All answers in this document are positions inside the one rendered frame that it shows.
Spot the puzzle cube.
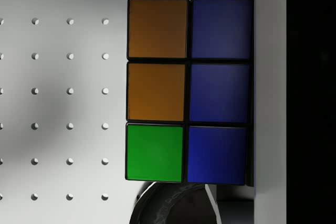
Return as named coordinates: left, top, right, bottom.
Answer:
left=124, top=0, right=255, bottom=187

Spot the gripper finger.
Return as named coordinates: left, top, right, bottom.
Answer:
left=205, top=184, right=255, bottom=224

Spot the black plate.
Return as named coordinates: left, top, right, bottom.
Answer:
left=129, top=181, right=219, bottom=224

